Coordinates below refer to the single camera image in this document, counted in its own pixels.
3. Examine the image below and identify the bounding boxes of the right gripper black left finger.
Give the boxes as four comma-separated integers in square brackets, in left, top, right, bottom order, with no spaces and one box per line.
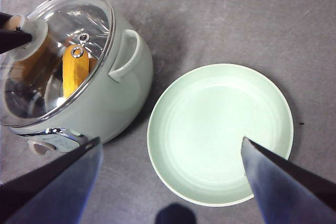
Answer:
[0,136,103,224]

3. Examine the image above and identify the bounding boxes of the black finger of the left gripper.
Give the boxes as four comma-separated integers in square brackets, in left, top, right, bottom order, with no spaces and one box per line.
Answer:
[0,29,34,55]
[0,11,14,29]

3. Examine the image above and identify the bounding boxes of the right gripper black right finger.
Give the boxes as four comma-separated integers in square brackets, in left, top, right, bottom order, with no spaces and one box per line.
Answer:
[241,136,336,224]

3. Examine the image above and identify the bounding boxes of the yellow corn cob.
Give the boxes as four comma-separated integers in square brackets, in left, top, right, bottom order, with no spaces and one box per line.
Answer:
[62,45,91,99]

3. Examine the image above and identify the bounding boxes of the glass lid with green knob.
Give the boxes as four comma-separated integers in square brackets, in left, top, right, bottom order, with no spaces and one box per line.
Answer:
[0,0,117,128]

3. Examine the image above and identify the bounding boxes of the pale green round plate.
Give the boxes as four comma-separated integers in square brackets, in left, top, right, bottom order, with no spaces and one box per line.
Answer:
[146,63,295,207]

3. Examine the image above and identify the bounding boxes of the pale green electric steamer pot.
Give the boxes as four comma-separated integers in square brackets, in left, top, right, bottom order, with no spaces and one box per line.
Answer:
[7,11,154,155]

